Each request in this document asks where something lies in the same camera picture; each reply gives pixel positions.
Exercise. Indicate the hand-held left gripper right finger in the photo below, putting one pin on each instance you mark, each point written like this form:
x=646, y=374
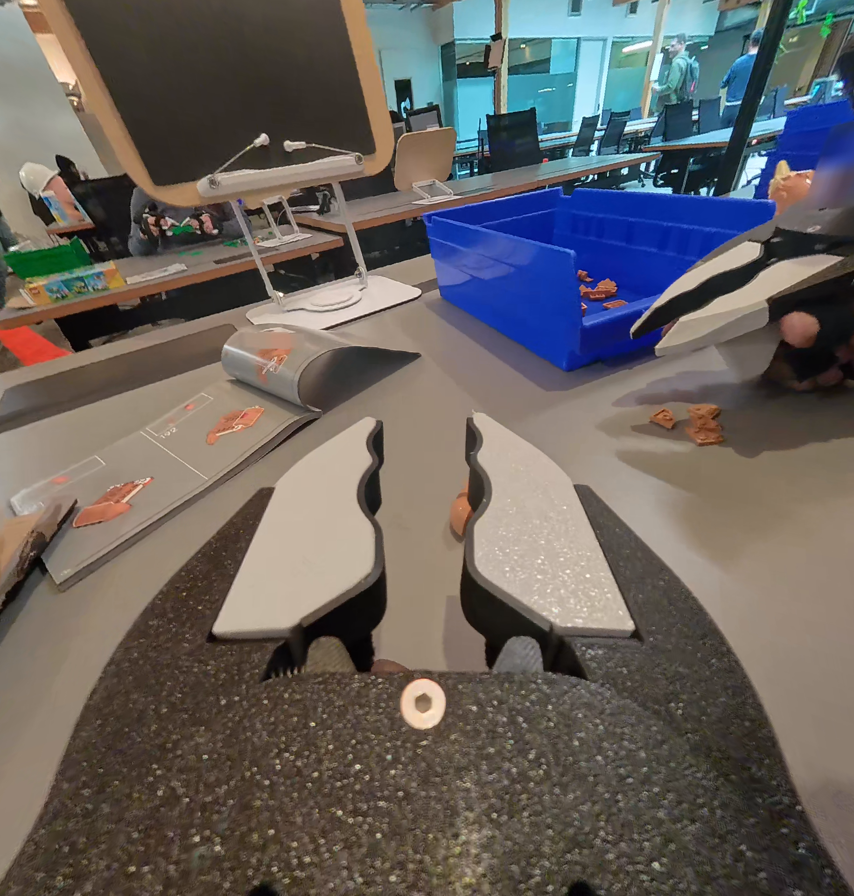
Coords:
x=546, y=553

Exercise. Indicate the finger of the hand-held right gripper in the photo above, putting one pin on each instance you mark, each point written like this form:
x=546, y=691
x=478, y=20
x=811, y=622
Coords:
x=735, y=308
x=728, y=269

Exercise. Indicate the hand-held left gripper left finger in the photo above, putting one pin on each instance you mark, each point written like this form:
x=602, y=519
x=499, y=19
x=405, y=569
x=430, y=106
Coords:
x=308, y=546

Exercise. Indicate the brown lego assembly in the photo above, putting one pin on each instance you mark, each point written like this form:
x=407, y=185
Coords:
x=460, y=514

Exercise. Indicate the pile of brown lego pieces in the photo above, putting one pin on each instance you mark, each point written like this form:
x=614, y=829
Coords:
x=602, y=290

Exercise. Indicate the blue plastic bin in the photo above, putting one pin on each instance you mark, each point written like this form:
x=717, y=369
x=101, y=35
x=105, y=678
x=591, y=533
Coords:
x=504, y=280

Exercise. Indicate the tan lego figure part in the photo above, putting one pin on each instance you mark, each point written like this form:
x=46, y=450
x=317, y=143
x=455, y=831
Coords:
x=791, y=189

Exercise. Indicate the lego instruction booklet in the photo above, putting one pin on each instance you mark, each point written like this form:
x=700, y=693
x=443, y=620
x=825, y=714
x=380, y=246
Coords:
x=154, y=455

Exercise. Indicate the scattered green lego pieces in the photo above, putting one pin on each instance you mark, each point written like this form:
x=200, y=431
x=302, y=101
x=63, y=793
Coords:
x=189, y=227

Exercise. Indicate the colourful lego box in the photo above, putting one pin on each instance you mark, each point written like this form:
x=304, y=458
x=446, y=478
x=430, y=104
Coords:
x=73, y=283

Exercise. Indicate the green lego baseplate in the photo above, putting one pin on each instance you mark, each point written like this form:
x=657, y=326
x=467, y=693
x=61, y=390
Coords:
x=45, y=259

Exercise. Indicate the person's right hand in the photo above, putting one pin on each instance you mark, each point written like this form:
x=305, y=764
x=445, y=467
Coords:
x=799, y=329

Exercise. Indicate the stack of blue bins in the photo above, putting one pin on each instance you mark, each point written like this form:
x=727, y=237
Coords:
x=812, y=140

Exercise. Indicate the grey desk wooden edge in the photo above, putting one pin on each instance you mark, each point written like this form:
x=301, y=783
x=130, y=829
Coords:
x=539, y=171
x=189, y=269

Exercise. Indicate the black office chair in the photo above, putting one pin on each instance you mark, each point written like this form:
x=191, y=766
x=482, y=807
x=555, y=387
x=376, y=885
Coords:
x=511, y=136

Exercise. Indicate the white stand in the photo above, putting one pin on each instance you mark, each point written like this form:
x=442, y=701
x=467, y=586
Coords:
x=280, y=224

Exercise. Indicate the wooden chair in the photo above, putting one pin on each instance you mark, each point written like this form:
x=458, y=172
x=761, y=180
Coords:
x=423, y=154

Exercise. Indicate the wood framed black panel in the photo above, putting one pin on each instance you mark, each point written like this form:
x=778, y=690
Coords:
x=224, y=70

